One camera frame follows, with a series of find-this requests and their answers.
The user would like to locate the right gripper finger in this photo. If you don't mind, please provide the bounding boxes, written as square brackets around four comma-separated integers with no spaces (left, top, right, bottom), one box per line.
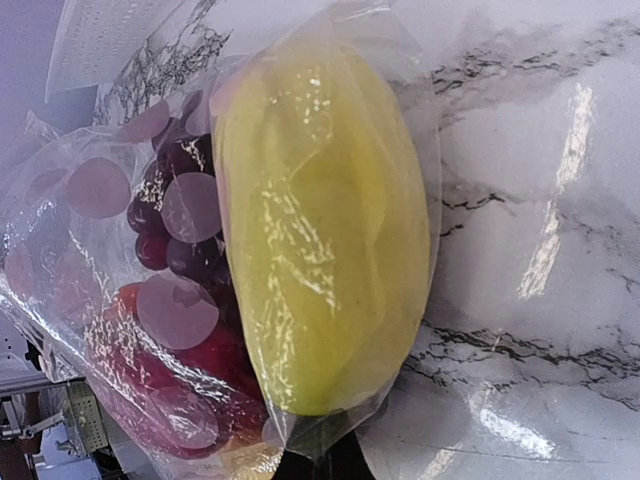
[279,414,375,480]

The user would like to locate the clear zip top bag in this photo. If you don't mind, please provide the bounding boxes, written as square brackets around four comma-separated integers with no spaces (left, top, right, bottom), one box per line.
[1,1,442,479]

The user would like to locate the red fake pepper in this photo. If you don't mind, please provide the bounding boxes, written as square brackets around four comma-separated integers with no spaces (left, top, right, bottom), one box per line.
[84,283,267,460]

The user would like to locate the purple fake grapes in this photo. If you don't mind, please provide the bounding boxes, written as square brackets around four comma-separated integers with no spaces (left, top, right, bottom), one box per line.
[119,90,239,327]

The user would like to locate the green crate in background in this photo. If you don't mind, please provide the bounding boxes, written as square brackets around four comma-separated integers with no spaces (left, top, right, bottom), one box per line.
[63,382,109,456]

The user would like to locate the white perforated plastic basket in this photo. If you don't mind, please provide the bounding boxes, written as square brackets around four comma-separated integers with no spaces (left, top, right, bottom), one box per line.
[45,0,211,99]

